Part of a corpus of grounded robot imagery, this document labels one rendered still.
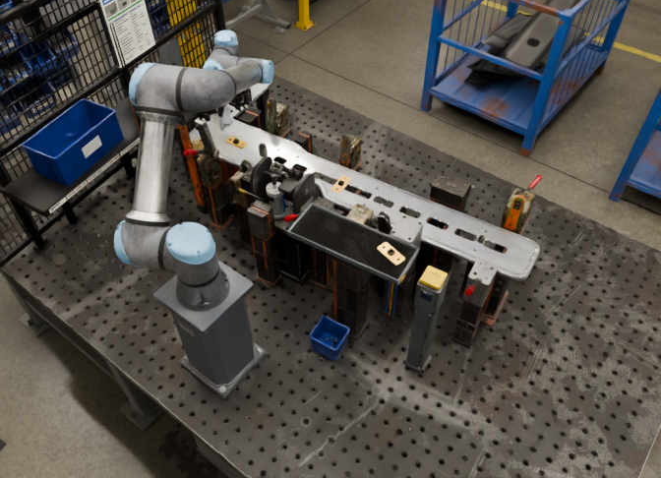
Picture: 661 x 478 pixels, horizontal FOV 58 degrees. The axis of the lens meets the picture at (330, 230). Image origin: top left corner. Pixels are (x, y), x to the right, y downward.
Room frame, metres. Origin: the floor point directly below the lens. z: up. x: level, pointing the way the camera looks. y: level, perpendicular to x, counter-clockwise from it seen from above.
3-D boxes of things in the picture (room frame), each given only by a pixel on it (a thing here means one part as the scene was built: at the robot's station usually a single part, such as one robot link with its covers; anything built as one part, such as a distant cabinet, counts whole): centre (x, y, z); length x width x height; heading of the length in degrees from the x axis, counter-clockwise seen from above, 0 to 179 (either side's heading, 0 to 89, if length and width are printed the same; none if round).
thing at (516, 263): (1.55, -0.06, 1.00); 1.38 x 0.22 x 0.02; 59
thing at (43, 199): (1.85, 0.83, 1.02); 0.90 x 0.22 x 0.03; 149
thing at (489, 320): (1.23, -0.58, 0.84); 0.18 x 0.06 x 0.29; 149
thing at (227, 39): (1.78, 0.34, 1.41); 0.09 x 0.08 x 0.11; 168
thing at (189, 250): (1.03, 0.37, 1.27); 0.13 x 0.12 x 0.14; 78
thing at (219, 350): (1.02, 0.37, 0.90); 0.21 x 0.21 x 0.40; 52
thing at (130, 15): (2.17, 0.78, 1.30); 0.23 x 0.02 x 0.31; 149
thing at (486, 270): (1.11, -0.46, 0.88); 0.11 x 0.10 x 0.36; 149
